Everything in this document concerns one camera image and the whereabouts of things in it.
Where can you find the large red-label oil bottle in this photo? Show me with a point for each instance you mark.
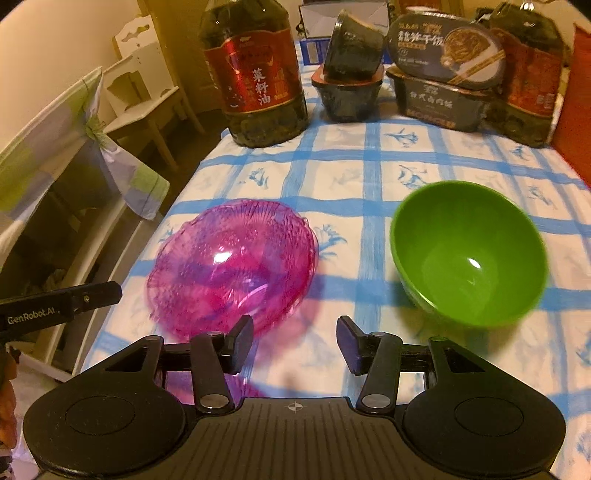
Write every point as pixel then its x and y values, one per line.
pixel 250 52

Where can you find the rectangular dark instant rice box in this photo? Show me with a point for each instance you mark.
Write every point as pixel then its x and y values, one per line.
pixel 437 103

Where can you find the green checked hanging cloth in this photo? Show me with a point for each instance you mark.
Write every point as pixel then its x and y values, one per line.
pixel 37 156

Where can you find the blue checked tablecloth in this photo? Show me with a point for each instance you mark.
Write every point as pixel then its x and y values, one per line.
pixel 347 180

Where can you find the red tote bag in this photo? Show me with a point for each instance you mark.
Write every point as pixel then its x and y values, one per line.
pixel 572 136

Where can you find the green plastic bowl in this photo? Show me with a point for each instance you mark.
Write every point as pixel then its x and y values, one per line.
pixel 468 255

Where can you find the pink glass plate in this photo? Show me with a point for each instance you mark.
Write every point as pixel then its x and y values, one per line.
pixel 243 257

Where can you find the oval instant rice box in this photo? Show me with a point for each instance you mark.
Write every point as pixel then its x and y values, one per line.
pixel 448 49

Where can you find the tilted dark instant-food cup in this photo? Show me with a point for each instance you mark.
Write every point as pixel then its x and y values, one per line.
pixel 355 50

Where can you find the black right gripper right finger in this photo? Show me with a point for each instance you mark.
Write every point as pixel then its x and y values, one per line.
pixel 378 356

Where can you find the white shelf rack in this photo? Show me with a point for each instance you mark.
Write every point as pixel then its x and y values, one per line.
pixel 82 232

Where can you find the white wooden chair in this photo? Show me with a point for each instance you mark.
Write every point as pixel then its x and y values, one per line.
pixel 139 88

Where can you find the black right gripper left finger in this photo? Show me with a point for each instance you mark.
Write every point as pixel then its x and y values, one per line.
pixel 212 357

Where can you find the dark instant-food bowl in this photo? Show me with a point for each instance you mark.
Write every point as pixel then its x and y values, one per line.
pixel 348 100

